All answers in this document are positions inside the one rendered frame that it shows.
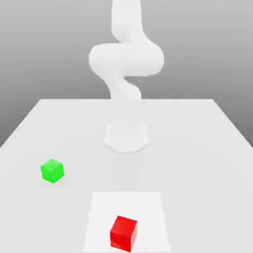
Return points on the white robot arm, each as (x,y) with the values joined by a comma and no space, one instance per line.
(126,59)

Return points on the small green cube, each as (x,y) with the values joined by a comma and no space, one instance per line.
(52,171)

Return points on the small red cube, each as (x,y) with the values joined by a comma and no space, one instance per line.
(123,234)

